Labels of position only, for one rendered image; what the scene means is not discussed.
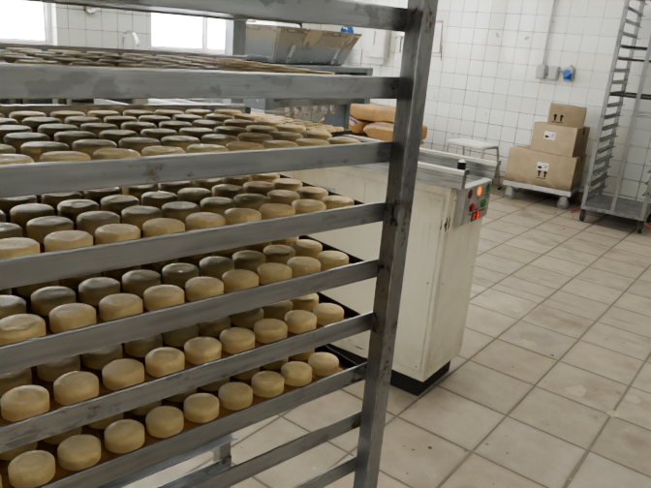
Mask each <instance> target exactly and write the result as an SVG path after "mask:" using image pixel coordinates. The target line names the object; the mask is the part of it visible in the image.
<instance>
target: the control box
mask: <svg viewBox="0 0 651 488"><path fill-rule="evenodd" d="M488 184H490V189H489V191H488V192H487V191H486V187H487V185H488ZM491 185H492V179H488V178H483V179H480V180H477V181H474V182H471V183H468V184H465V189H462V190H460V189H457V193H456V194H457V196H456V203H455V209H454V216H453V222H452V224H453V225H454V226H458V227H461V226H463V225H465V224H468V223H470V222H472V221H475V220H476V219H477V213H478V214H479V216H478V218H480V217H483V216H485V215H486V214H487V208H488V203H489V197H490V191H491ZM479 187H481V193H480V195H479V196H478V190H479ZM471 190H472V191H473V194H472V197H471V198H469V192H470V191H471ZM483 199H485V200H486V205H485V207H481V201H482V200H483ZM472 203H474V204H475V206H476V207H475V210H474V211H473V212H472V211H470V206H471V204H472ZM478 211H479V212H478ZM474 213H475V214H474ZM473 214H474V216H475V219H474V218H473ZM473 219H474V220H473Z"/></svg>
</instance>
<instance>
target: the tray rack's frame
mask: <svg viewBox="0 0 651 488"><path fill-rule="evenodd" d="M629 4H630V0H625V4H624V8H623V13H622V17H621V21H620V26H619V31H618V35H617V40H616V45H615V49H614V53H613V58H612V62H611V67H610V72H609V76H608V81H607V86H606V90H605V94H604V102H603V107H602V112H601V116H600V121H599V126H598V130H597V134H596V139H595V143H594V148H593V153H592V158H591V162H590V167H589V171H588V175H587V180H586V185H585V189H584V194H583V199H582V203H581V206H580V208H581V210H582V209H586V210H585V215H584V218H585V217H586V213H587V210H591V211H596V212H601V213H605V214H610V215H615V216H619V217H624V218H629V219H634V220H639V223H640V221H644V224H645V222H646V221H647V220H648V219H646V218H648V216H649V215H650V213H651V203H648V202H649V199H650V195H651V174H650V179H649V183H648V187H647V191H646V195H645V199H644V202H643V201H637V200H632V199H627V198H618V193H619V188H620V184H621V180H622V175H623V171H624V167H625V163H626V159H627V155H628V150H629V146H630V142H631V137H632V133H633V129H634V125H635V121H636V114H637V109H638V105H639V101H640V96H641V92H642V88H643V83H644V80H645V76H646V71H647V67H648V63H649V58H650V54H651V35H650V39H649V44H648V48H647V51H646V56H645V60H644V65H643V69H642V73H641V78H640V82H639V86H638V90H637V94H636V98H635V106H634V110H633V115H632V119H631V124H630V128H629V131H628V136H627V140H626V144H625V149H624V153H623V157H622V162H621V166H620V169H619V174H618V178H617V183H616V187H615V191H614V196H608V195H599V194H597V195H596V196H594V197H593V198H591V199H589V200H587V194H588V193H589V188H590V186H589V185H590V182H591V179H592V171H593V170H594V163H595V160H596V157H597V149H598V147H599V139H600V137H601V134H602V126H603V124H604V121H605V120H604V117H605V112H606V104H607V103H608V99H609V96H608V95H609V92H610V89H611V85H612V84H611V82H612V81H613V76H614V68H615V67H616V63H617V60H616V59H617V56H618V53H619V49H620V47H619V46H620V44H621V40H622V32H623V31H624V27H625V18H626V17H627V13H628V6H629ZM642 203H643V206H642V207H639V206H640V205H641V204H642ZM581 210H580V213H581ZM639 223H638V225H639Z"/></svg>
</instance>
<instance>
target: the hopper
mask: <svg viewBox="0 0 651 488"><path fill-rule="evenodd" d="M361 36H362V34H358V33H348V32H338V31H328V30H319V29H309V28H299V27H290V26H279V25H266V24H253V23H247V29H246V54H245V55H247V61H254V62H262V63H269V64H294V65H330V66H341V65H342V64H343V62H344V61H345V59H346V58H347V56H348V55H349V53H350V52H351V50H352V49H353V47H354V46H355V44H356V43H357V41H358V39H359V38H360V37H361Z"/></svg>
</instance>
